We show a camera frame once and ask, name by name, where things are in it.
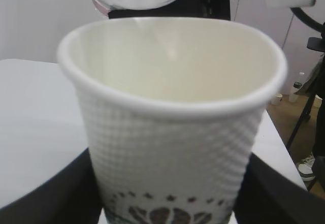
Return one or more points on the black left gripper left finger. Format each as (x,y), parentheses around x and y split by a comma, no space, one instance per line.
(71,196)

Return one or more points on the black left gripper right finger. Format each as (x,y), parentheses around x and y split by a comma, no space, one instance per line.
(268,197)

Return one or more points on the white bottle on floor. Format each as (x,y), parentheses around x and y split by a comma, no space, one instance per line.
(295,88)

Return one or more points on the white paper cup green logo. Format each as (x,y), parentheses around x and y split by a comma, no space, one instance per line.
(171,107)

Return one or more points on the white sneaker on floor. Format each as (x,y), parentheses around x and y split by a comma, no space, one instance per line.
(304,168)

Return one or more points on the black tripod stand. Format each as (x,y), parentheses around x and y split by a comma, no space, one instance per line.
(312,88)

